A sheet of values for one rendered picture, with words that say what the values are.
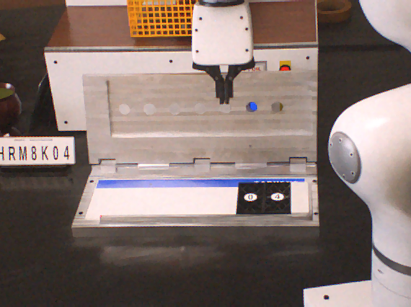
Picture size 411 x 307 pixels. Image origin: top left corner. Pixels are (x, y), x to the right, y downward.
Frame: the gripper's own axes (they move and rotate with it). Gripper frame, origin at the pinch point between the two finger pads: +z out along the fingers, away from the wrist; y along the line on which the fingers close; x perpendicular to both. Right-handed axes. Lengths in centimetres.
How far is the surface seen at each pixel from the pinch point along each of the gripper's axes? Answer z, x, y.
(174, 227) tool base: 24.3, -3.0, -9.6
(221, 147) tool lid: 15.4, 14.4, -2.0
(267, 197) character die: 21.5, 4.2, 6.9
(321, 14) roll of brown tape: 5, 87, 19
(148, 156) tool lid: 17.0, 14.3, -16.4
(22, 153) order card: 18, 20, -42
